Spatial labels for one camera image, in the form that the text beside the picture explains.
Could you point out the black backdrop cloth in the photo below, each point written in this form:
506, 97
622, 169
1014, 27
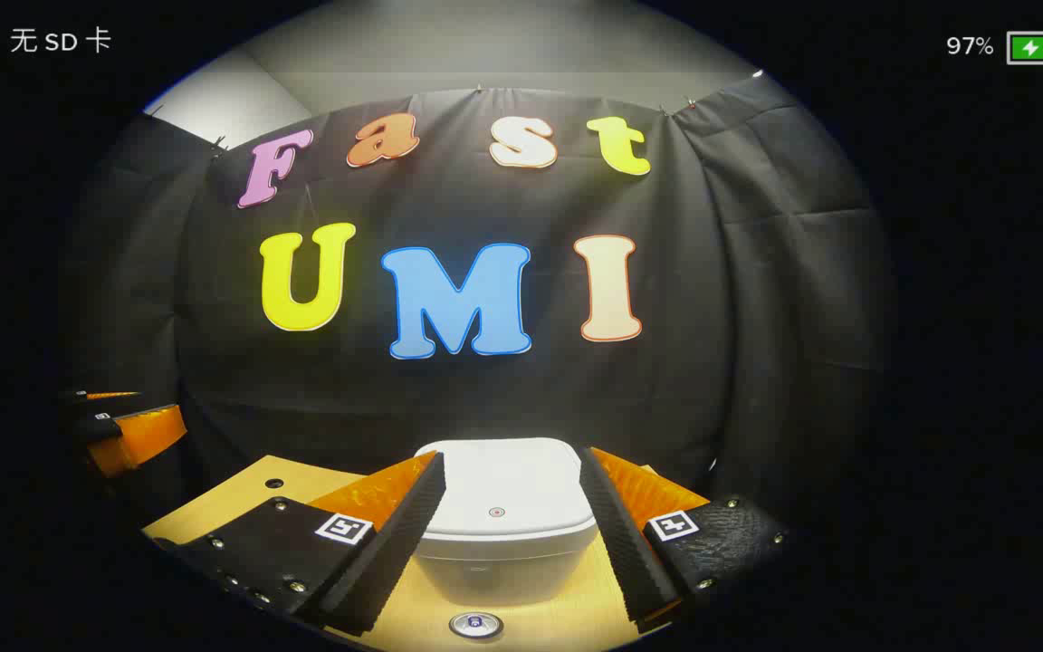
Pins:
485, 398

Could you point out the white desktop garbage bin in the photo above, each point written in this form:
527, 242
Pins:
503, 480

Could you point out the silver pop can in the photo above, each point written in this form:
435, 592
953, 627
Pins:
476, 625

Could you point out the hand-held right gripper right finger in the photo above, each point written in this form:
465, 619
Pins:
626, 552

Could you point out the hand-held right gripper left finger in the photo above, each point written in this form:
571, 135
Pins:
404, 543

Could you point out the wooden desktop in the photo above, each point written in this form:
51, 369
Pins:
245, 489

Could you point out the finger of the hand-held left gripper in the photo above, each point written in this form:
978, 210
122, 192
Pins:
96, 398
137, 439

